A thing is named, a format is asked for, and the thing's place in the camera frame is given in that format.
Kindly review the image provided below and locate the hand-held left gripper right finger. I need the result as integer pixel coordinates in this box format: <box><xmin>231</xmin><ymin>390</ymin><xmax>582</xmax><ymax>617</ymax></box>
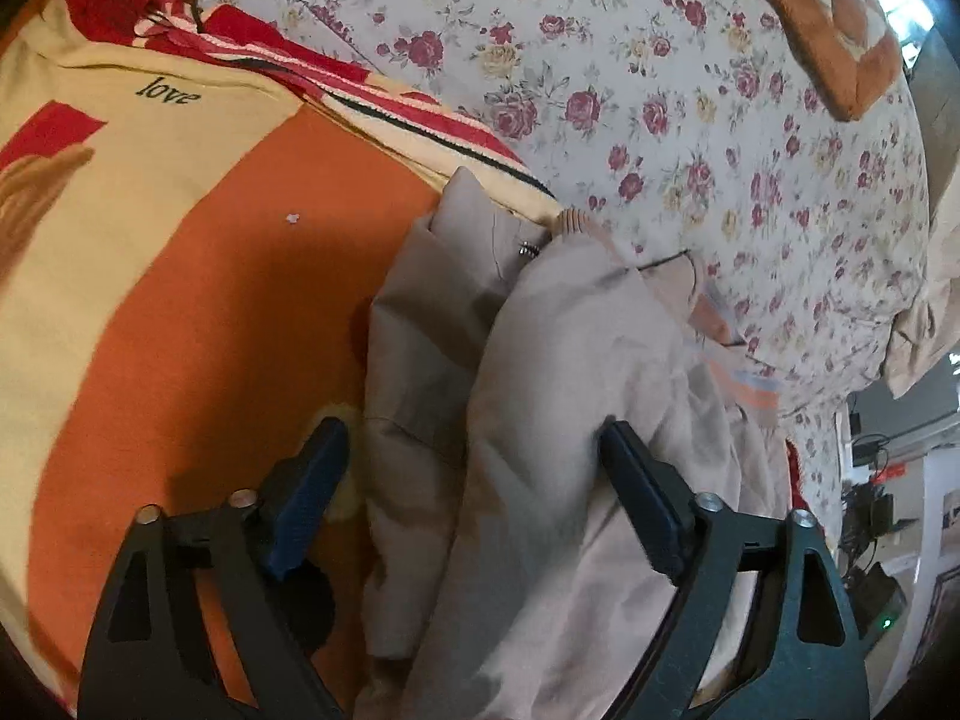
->
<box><xmin>598</xmin><ymin>420</ymin><xmax>871</xmax><ymax>720</ymax></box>

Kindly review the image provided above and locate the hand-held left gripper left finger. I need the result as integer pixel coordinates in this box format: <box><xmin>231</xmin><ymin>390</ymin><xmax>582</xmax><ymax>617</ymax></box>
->
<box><xmin>77</xmin><ymin>416</ymin><xmax>353</xmax><ymax>720</ymax></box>

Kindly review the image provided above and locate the beige jacket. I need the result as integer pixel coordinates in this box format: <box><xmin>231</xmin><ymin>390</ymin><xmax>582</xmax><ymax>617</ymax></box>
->
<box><xmin>352</xmin><ymin>167</ymin><xmax>792</xmax><ymax>720</ymax></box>

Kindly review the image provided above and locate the rose print fleece blanket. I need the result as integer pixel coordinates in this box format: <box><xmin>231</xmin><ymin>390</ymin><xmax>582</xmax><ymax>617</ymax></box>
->
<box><xmin>0</xmin><ymin>0</ymin><xmax>563</xmax><ymax>698</ymax></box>

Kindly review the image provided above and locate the black electronic device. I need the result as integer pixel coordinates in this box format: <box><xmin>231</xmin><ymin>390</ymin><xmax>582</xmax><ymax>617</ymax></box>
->
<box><xmin>851</xmin><ymin>561</ymin><xmax>908</xmax><ymax>640</ymax></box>

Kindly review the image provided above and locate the cream frilled cloth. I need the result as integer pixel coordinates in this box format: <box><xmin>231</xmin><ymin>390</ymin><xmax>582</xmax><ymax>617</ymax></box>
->
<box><xmin>883</xmin><ymin>289</ymin><xmax>960</xmax><ymax>400</ymax></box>

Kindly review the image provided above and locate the floral bed sheet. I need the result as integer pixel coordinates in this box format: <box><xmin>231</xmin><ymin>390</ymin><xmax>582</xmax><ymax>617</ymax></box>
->
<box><xmin>180</xmin><ymin>0</ymin><xmax>935</xmax><ymax>511</ymax></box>

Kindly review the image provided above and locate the red striped knit sweater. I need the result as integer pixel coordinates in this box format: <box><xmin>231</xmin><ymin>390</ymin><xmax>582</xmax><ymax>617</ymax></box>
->
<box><xmin>64</xmin><ymin>0</ymin><xmax>556</xmax><ymax>200</ymax></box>

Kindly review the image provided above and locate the orange and cream quilt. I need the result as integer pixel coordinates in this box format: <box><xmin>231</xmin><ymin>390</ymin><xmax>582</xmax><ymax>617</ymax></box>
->
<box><xmin>720</xmin><ymin>0</ymin><xmax>901</xmax><ymax>122</ymax></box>

